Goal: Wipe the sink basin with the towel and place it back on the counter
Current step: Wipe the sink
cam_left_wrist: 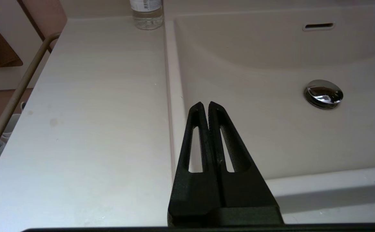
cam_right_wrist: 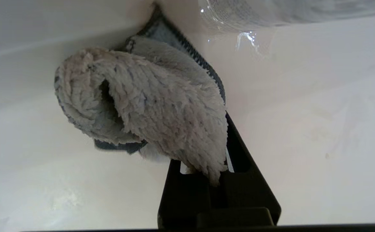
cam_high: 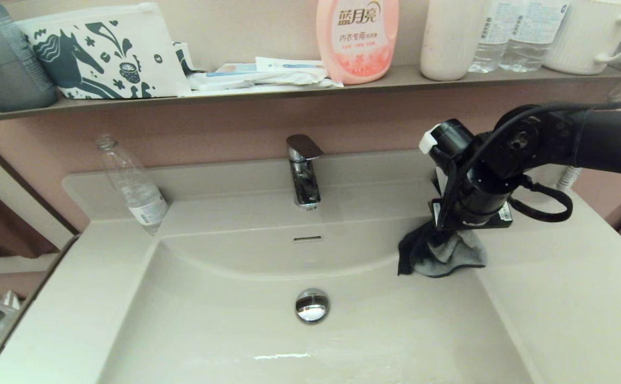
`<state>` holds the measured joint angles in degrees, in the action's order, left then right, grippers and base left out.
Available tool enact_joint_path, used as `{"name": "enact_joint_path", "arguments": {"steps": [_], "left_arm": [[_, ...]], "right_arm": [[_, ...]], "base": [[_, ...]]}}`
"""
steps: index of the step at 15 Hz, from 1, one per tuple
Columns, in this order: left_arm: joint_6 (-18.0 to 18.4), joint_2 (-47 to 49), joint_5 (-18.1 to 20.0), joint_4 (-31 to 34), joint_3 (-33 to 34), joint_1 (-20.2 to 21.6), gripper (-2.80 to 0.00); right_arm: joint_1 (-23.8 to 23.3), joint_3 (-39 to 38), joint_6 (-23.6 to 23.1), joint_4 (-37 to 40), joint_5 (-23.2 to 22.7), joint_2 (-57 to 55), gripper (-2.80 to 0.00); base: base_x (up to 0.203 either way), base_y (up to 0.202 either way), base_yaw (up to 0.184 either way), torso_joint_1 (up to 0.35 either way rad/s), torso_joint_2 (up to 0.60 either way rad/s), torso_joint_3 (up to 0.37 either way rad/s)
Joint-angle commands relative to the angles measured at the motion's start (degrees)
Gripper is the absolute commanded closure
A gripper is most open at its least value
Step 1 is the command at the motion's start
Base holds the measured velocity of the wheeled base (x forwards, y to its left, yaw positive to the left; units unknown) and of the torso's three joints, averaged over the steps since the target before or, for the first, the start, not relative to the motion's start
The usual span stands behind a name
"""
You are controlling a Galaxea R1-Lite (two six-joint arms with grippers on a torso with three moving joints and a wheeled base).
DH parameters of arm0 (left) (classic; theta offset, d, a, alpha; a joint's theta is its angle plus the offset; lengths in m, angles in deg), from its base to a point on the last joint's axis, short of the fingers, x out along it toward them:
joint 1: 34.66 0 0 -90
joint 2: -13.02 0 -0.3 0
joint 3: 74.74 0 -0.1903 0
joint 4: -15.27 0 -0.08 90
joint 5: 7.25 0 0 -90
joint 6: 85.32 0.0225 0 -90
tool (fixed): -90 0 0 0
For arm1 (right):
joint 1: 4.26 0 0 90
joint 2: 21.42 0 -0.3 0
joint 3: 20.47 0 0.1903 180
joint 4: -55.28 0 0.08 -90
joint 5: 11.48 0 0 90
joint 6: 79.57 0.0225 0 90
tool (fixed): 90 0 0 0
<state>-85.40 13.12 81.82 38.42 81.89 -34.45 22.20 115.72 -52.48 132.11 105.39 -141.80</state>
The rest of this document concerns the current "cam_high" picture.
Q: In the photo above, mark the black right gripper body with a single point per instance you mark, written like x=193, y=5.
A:
x=484, y=208

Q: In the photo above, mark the grey fluffy cleaning cloth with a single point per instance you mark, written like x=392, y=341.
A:
x=449, y=256

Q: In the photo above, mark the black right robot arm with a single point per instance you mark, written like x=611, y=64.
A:
x=609, y=141

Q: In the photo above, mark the chrome faucet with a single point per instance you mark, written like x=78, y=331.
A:
x=304, y=181

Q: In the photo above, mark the white ceramic sink basin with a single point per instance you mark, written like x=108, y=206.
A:
x=209, y=336

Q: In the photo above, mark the clear labelled water bottle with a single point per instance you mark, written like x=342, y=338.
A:
x=492, y=48
x=532, y=42

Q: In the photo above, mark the white tall tumbler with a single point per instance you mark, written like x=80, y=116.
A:
x=452, y=42

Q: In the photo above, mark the white ribbed mug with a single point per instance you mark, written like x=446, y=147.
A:
x=582, y=37

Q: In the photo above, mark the chrome drain stopper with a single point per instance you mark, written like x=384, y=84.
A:
x=312, y=305

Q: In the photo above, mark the pink detergent bottle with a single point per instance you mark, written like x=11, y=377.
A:
x=357, y=48

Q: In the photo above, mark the white packet with blue stripe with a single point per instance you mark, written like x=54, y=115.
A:
x=289, y=64

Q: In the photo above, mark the crumpled white plastic packet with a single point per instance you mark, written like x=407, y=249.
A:
x=268, y=80

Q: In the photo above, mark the clear uncapped plastic bottle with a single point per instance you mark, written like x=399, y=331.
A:
x=137, y=197

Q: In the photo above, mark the white pouch with horse print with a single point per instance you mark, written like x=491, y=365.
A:
x=148, y=61

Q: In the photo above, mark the dark grey bottle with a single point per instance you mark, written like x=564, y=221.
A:
x=4, y=69

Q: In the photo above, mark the black and white wrist camera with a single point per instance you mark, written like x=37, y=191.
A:
x=449, y=140

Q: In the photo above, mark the grey wall shelf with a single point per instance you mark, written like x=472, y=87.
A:
x=342, y=82

